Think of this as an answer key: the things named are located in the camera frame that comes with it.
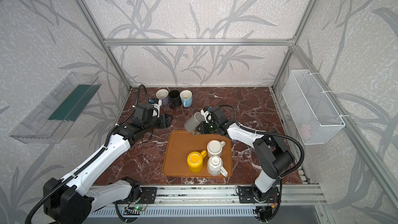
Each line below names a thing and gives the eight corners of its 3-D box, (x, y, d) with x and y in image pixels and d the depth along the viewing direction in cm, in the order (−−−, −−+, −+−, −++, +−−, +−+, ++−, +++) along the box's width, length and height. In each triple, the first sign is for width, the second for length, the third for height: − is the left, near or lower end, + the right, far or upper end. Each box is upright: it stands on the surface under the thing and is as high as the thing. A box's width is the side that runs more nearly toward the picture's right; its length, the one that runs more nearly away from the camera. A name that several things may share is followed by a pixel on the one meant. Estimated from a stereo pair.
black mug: (170, 110, 109) (166, 101, 101) (172, 99, 115) (169, 89, 107) (180, 110, 109) (178, 101, 101) (182, 99, 115) (180, 89, 107)
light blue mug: (180, 111, 108) (178, 102, 100) (182, 98, 116) (180, 89, 108) (192, 111, 108) (190, 102, 101) (193, 99, 116) (192, 89, 108)
